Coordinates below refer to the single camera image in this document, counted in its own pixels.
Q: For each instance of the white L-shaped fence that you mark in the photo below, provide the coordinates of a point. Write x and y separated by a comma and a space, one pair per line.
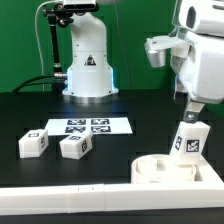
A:
206, 191

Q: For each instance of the white round stool seat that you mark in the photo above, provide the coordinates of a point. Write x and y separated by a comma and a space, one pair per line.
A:
159, 168

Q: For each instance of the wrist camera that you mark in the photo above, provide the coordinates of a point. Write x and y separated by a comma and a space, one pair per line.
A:
156, 47

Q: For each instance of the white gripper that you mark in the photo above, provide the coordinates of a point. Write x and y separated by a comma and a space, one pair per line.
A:
200, 71

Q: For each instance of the white marker sheet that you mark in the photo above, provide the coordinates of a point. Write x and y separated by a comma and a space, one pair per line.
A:
68, 126

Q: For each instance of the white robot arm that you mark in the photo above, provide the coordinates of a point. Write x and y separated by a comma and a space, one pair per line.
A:
90, 75

